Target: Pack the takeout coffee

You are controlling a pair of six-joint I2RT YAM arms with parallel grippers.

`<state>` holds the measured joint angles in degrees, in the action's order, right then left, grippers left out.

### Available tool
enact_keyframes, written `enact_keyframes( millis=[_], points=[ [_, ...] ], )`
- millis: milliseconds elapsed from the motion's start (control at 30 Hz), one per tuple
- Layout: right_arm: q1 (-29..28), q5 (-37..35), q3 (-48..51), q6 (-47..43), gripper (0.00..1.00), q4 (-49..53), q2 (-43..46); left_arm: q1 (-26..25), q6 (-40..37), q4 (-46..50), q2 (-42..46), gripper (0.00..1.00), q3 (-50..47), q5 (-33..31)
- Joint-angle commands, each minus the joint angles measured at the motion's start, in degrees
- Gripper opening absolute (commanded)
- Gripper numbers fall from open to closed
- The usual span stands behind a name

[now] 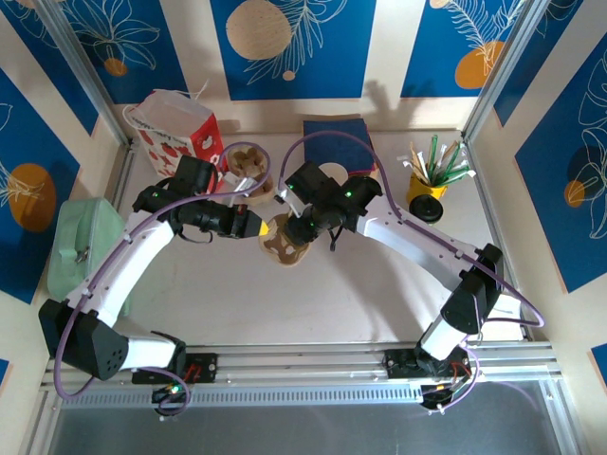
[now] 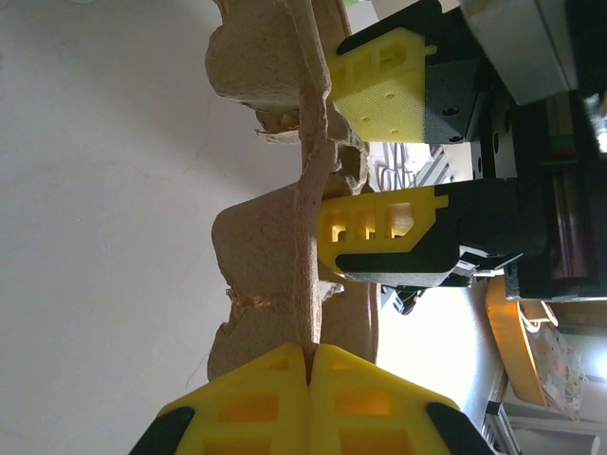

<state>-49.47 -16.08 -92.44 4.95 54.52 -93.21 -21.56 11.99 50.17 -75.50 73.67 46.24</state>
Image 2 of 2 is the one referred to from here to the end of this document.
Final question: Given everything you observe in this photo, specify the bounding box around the aluminium side rail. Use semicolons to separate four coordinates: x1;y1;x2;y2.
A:
479;401;524;455

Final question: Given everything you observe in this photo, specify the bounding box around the cardboard cup carrier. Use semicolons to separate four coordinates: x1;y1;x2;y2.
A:
204;0;383;388

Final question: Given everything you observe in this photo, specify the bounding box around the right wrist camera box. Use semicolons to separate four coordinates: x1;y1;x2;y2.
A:
458;0;580;106

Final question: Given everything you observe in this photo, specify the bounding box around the yellow stirrer holder cup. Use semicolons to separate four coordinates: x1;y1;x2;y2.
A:
484;276;551;410

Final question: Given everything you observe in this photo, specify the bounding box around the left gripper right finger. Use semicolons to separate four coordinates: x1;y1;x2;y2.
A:
310;344;494;455

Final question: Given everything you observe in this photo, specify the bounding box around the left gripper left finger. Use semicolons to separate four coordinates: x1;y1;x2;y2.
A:
127;343;313;455

